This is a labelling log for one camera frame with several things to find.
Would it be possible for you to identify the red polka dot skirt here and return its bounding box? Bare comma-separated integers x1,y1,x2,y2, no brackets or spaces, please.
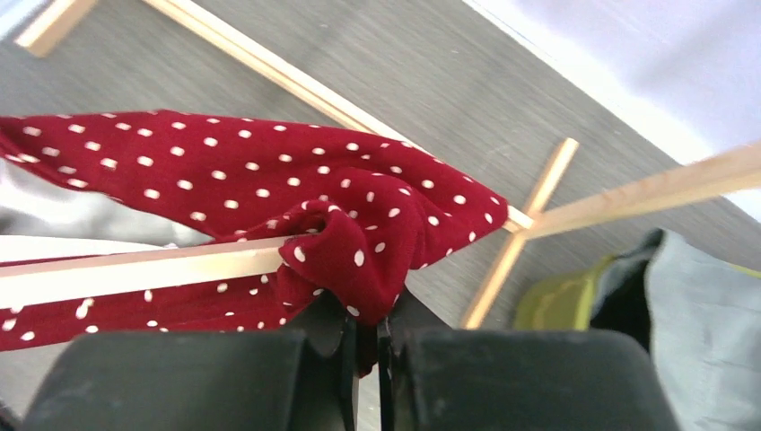
1,110,508,351

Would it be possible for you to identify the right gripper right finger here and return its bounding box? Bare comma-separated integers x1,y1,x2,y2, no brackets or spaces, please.
377,292,678,430

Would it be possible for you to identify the wooden hanger of red skirt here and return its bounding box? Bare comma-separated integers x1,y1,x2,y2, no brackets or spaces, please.
1,237,289,308

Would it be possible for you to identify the wooden clothes rack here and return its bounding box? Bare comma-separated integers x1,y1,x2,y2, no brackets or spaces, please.
13,0,761,330

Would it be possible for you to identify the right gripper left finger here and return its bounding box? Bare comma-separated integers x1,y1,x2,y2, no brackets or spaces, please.
22,293,357,430

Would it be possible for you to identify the grey skirt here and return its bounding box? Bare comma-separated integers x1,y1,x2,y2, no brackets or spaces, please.
591,229,760,430

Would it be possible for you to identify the olive green plastic basket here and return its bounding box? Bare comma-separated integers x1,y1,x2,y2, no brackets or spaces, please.
514,248,760,346

